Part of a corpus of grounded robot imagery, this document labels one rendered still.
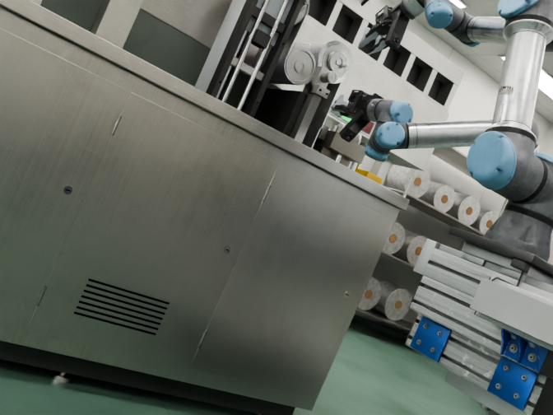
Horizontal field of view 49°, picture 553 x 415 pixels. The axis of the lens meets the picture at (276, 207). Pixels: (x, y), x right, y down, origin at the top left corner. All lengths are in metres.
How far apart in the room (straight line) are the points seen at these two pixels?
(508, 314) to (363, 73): 1.63
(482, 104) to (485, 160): 5.23
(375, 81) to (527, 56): 1.29
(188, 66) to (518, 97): 1.26
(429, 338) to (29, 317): 1.02
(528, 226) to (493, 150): 0.20
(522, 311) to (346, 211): 0.87
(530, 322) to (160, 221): 0.98
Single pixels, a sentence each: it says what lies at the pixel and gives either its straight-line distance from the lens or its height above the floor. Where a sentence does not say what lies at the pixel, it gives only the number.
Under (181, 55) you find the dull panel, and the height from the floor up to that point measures 1.06.
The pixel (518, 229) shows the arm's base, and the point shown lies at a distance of 1.49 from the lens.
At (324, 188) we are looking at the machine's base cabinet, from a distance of 1.94.
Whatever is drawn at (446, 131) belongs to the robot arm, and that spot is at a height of 1.08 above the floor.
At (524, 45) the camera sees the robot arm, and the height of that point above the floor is 1.27.
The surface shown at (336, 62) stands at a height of 1.25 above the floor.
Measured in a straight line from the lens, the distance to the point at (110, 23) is 1.98.
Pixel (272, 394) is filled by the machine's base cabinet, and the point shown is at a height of 0.13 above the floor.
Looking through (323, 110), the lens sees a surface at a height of 1.09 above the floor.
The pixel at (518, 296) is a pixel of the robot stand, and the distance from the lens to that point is 1.31.
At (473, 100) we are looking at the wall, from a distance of 6.55.
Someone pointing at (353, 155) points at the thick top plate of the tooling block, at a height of 0.98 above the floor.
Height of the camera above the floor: 0.68
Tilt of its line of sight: level
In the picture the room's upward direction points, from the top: 24 degrees clockwise
